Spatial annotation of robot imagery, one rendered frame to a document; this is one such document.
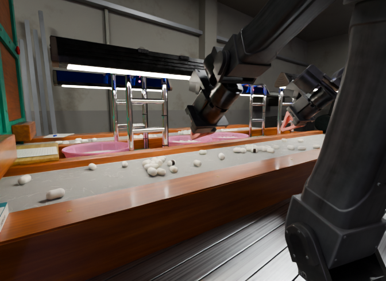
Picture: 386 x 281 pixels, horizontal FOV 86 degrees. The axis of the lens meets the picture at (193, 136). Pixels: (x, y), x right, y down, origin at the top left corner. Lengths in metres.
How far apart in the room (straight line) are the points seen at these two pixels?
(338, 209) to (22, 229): 0.39
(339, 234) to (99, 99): 3.20
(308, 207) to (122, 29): 3.49
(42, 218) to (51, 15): 3.12
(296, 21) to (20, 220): 0.47
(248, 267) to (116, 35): 3.39
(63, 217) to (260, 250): 0.34
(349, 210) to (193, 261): 0.26
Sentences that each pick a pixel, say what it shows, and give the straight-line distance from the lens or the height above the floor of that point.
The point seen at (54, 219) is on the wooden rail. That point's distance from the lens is 0.39.
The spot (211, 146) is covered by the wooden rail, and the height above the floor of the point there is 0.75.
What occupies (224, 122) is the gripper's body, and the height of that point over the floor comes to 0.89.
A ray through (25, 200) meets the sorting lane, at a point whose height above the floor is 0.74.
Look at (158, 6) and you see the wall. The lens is 4.03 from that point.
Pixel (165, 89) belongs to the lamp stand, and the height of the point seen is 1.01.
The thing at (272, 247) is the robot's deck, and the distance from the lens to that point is 0.47.
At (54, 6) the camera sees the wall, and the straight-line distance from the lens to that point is 3.44.
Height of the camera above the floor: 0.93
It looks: 8 degrees down
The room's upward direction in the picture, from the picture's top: straight up
